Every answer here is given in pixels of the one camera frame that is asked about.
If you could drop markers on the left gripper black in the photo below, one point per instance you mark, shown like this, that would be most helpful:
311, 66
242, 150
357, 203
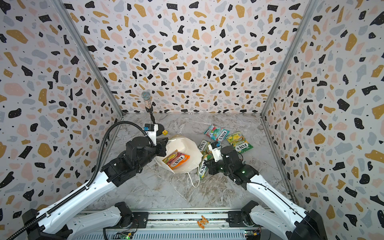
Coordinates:
161, 144

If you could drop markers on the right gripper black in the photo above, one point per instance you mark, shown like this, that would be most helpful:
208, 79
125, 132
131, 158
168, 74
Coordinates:
212, 166

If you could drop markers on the yellow green Fox's candy bag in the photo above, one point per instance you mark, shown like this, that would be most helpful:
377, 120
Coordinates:
238, 142

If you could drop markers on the red green Fox's candy bag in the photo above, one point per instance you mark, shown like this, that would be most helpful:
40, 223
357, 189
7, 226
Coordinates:
216, 133

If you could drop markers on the orange Fox's candy bag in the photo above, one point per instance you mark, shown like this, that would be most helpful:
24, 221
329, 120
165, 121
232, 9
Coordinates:
175, 159

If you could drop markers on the white paper bag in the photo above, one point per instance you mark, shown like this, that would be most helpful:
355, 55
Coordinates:
191, 166

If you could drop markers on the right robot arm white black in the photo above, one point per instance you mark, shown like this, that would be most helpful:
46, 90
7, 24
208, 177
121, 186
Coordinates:
284, 218

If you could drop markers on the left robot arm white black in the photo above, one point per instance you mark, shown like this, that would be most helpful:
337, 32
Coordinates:
59, 221

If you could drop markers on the microphone on black stand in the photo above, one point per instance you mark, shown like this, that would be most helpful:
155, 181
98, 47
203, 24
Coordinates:
149, 108

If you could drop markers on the orange plastic clip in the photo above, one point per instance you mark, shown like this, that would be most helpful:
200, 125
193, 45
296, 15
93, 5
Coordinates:
202, 222

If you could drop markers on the right circuit board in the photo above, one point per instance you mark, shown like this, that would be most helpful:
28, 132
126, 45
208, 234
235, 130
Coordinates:
253, 235

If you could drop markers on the circuit board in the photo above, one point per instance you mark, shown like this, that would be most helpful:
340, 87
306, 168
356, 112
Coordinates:
253, 235
123, 236

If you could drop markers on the left circuit board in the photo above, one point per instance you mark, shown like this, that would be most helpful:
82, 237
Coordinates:
123, 236

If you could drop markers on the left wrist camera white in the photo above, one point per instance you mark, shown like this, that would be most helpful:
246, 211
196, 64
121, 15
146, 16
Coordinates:
151, 130

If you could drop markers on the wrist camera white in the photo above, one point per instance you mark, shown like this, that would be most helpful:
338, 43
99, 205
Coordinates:
151, 130
215, 149

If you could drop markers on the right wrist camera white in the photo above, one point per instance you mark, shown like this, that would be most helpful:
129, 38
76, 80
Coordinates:
215, 149

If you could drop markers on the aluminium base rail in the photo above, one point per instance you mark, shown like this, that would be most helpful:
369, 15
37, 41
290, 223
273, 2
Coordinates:
224, 224

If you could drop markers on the right aluminium corner post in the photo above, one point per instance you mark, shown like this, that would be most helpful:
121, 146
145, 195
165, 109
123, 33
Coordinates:
290, 54

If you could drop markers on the aluminium corner post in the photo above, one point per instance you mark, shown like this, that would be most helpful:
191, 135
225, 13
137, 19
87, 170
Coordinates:
65, 16
290, 54

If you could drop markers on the left aluminium corner post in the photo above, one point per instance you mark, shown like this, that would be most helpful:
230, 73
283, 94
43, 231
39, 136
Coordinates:
65, 16

